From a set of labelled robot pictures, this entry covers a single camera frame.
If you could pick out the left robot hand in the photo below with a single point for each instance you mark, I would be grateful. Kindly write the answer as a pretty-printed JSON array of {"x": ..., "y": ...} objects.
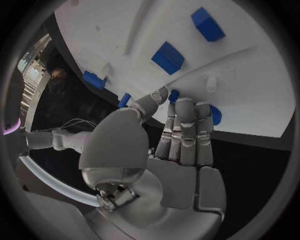
[{"x": 178, "y": 180}]

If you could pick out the blue peg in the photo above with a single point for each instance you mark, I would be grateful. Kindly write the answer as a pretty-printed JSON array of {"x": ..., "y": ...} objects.
[
  {"x": 123, "y": 100},
  {"x": 174, "y": 94}
]

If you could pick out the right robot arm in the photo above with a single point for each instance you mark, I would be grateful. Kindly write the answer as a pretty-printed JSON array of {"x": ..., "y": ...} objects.
[{"x": 65, "y": 139}]

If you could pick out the white task board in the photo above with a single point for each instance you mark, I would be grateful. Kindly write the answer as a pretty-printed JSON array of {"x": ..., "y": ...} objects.
[{"x": 239, "y": 90}]

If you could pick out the blue gear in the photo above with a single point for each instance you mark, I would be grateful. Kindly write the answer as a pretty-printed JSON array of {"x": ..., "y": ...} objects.
[{"x": 216, "y": 115}]

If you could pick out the blue block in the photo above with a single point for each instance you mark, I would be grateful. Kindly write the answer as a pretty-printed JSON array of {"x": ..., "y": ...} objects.
[
  {"x": 207, "y": 26},
  {"x": 93, "y": 79},
  {"x": 167, "y": 59}
]

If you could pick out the person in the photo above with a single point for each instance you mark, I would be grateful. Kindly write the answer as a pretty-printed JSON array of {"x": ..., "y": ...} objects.
[{"x": 58, "y": 74}]

